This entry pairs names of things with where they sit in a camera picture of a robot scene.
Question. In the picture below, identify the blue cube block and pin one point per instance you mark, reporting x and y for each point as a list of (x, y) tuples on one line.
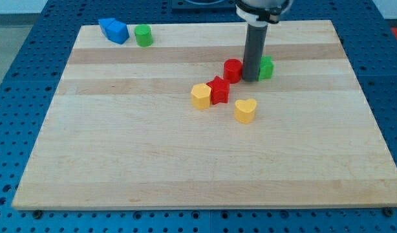
[(117, 32)]

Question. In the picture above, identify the yellow heart block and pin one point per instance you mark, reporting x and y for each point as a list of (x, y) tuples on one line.
[(244, 111)]

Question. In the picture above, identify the red cylinder block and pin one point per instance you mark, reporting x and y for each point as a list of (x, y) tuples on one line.
[(232, 70)]

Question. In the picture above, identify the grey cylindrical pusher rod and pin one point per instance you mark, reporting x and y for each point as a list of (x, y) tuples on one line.
[(253, 51)]

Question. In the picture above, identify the red star block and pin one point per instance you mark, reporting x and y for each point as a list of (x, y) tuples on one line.
[(220, 89)]

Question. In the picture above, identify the wooden board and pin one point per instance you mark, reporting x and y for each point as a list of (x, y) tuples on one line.
[(121, 132)]

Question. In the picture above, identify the robot arm white flange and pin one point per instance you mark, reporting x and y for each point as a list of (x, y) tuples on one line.
[(260, 12)]

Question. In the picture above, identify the green cylinder block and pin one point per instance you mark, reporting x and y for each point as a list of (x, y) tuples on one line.
[(143, 35)]

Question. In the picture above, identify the green star block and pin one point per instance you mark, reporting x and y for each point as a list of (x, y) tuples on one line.
[(266, 68)]

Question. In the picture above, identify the yellow pentagon block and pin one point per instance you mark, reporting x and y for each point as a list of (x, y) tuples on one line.
[(201, 96)]

